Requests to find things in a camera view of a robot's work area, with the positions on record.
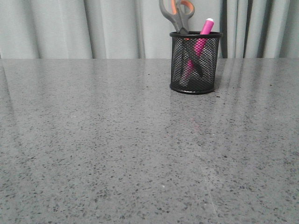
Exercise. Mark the grey orange scissors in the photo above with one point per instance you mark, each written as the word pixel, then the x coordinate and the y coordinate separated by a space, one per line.
pixel 180 16

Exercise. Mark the black mesh pen holder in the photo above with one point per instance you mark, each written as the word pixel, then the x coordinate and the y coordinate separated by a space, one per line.
pixel 203 78

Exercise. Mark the grey curtain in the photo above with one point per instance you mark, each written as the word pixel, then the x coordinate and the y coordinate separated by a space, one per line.
pixel 117 29

